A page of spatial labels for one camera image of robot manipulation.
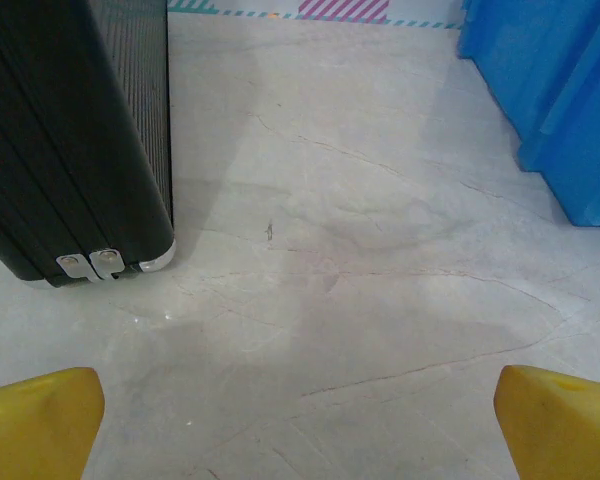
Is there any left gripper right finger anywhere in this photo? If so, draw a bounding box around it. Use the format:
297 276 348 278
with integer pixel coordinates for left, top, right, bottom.
493 364 600 480

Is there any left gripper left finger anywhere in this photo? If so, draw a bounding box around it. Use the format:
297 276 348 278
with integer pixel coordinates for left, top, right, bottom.
0 367 106 480

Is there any blue three-compartment bin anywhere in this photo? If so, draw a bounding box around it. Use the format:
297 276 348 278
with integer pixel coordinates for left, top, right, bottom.
457 0 600 228

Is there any black hard case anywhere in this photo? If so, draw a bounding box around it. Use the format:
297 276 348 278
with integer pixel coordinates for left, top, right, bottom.
0 0 176 290

